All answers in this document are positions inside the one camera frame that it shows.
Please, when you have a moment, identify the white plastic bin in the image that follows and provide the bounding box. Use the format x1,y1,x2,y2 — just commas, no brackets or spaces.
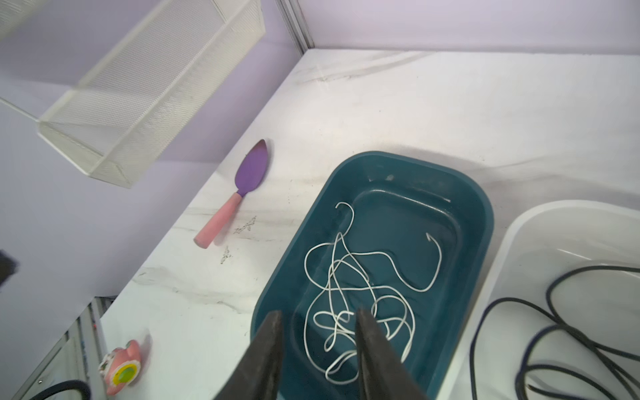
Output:
438,200,639,399

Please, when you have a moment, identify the teal plastic bin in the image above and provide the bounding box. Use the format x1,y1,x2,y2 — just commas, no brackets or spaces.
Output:
252,152,494,399

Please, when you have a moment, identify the white cable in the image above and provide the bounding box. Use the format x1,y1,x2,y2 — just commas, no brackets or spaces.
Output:
334,201,444,294
302,232,417,386

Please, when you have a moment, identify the black cable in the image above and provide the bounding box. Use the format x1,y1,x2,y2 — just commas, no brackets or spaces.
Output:
468,264,640,400

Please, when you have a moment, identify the purple pink spatula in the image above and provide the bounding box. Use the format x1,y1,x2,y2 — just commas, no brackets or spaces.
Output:
193,139,269,249

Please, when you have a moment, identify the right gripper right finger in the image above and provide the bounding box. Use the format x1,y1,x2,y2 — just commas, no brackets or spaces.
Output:
355,308,428,400

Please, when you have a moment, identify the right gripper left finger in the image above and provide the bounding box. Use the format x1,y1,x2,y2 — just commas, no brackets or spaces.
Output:
215,311,284,400

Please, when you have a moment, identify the white mesh two-tier shelf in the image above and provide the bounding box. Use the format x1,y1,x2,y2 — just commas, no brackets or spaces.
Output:
0,0,267,189

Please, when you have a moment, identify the small pink toy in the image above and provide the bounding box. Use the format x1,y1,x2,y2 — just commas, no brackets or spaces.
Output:
98,340,142,396

